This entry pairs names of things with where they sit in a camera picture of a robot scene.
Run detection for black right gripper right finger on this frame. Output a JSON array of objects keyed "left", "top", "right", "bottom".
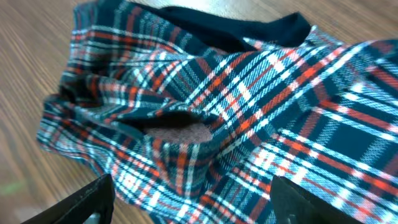
[{"left": 270, "top": 175, "right": 361, "bottom": 224}]

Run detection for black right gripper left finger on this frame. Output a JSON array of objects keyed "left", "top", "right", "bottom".
[{"left": 22, "top": 174, "right": 116, "bottom": 224}]

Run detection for plaid shorts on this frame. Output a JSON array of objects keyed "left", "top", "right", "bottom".
[{"left": 37, "top": 1, "right": 397, "bottom": 223}]

